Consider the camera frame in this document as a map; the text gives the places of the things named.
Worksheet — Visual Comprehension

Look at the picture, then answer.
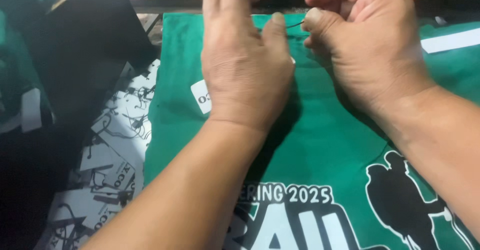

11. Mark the black cardboard box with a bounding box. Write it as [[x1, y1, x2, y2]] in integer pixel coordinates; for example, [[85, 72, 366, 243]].
[[37, 0, 160, 123]]

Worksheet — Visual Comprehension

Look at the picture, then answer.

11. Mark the green printed t-shirt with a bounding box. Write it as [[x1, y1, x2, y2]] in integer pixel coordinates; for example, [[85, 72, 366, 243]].
[[143, 13, 480, 250]]

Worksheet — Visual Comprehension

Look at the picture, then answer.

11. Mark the black metal table frame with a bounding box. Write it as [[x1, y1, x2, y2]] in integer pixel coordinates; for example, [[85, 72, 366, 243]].
[[127, 0, 480, 35]]

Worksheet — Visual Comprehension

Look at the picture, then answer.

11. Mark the white paper hang tag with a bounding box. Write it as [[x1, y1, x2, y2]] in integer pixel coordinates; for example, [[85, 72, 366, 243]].
[[190, 79, 212, 115]]

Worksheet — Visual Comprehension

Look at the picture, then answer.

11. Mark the person's right hand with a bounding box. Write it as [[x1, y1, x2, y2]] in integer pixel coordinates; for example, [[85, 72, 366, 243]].
[[301, 0, 436, 116]]

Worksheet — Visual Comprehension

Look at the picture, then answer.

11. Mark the pile of white hang tags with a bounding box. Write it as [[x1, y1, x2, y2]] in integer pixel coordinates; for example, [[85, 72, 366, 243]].
[[34, 59, 161, 250]]

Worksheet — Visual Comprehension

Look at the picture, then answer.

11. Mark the heap of green shirts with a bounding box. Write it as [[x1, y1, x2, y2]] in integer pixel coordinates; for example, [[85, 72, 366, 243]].
[[0, 0, 62, 134]]

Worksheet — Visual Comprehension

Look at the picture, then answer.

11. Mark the green garment with white stripe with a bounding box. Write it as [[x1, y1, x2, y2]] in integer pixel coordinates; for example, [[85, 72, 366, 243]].
[[418, 16, 480, 106]]

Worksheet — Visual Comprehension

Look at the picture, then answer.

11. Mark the person's left hand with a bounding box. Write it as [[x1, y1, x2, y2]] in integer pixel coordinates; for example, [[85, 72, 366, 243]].
[[201, 0, 296, 131]]

